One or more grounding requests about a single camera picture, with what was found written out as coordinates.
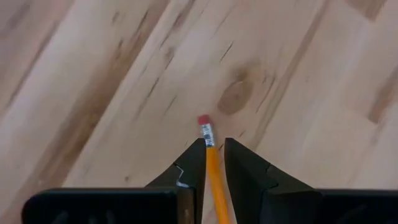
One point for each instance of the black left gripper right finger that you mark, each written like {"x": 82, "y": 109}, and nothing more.
{"x": 280, "y": 205}

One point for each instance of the orange pencil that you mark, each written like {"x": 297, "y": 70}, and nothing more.
{"x": 214, "y": 174}

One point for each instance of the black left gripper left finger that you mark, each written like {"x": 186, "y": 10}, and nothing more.
{"x": 124, "y": 205}

